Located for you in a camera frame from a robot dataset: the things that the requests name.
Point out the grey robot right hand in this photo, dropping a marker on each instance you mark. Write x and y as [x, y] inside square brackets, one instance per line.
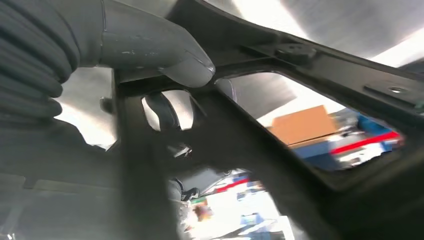
[149, 43]

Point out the cardboard box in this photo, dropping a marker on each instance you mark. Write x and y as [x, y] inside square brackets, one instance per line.
[301, 126]

